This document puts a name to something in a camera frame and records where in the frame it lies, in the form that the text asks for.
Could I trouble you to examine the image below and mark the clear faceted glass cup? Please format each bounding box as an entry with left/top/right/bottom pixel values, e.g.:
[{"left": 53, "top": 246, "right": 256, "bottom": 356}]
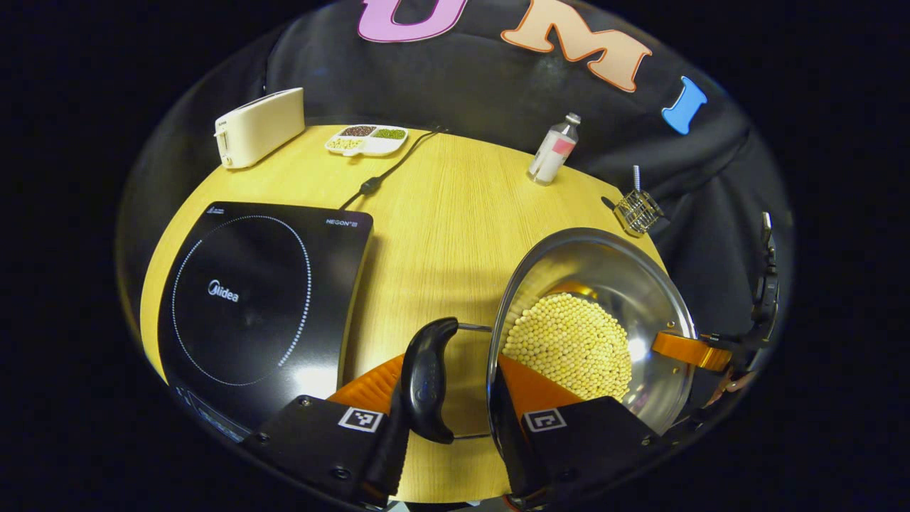
[{"left": 614, "top": 189, "right": 665, "bottom": 237}]

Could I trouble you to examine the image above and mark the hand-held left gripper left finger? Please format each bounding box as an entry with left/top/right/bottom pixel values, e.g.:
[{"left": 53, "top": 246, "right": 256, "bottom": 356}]
[{"left": 242, "top": 353, "right": 412, "bottom": 509}]

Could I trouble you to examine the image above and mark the black induction cooktop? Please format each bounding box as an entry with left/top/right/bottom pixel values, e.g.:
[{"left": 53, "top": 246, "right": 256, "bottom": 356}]
[{"left": 158, "top": 201, "right": 374, "bottom": 445}]

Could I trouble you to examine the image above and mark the black power cable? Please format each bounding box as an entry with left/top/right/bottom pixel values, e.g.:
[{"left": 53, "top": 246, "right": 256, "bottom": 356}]
[{"left": 340, "top": 127, "right": 450, "bottom": 211}]

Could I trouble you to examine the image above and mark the pile of yellow soybeans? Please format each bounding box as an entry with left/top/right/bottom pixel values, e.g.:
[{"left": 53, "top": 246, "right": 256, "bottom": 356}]
[{"left": 501, "top": 293, "right": 633, "bottom": 402}]

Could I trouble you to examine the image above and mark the stainless steel pot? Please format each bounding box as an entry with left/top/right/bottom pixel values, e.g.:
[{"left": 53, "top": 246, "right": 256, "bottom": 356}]
[{"left": 400, "top": 228, "right": 701, "bottom": 445}]

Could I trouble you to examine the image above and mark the clear bottle with pink label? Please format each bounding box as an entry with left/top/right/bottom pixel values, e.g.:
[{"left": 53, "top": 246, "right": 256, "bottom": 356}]
[{"left": 527, "top": 112, "right": 582, "bottom": 187}]

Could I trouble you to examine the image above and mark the cream white toaster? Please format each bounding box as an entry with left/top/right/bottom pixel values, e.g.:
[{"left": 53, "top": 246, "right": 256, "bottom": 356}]
[{"left": 214, "top": 87, "right": 306, "bottom": 170}]

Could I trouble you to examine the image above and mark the white divided bean dish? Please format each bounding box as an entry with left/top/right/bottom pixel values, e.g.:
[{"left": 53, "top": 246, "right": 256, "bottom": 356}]
[{"left": 325, "top": 124, "right": 410, "bottom": 158}]

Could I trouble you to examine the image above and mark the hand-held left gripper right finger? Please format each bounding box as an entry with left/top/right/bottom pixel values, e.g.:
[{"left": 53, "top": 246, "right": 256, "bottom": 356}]
[{"left": 489, "top": 354, "right": 669, "bottom": 507}]

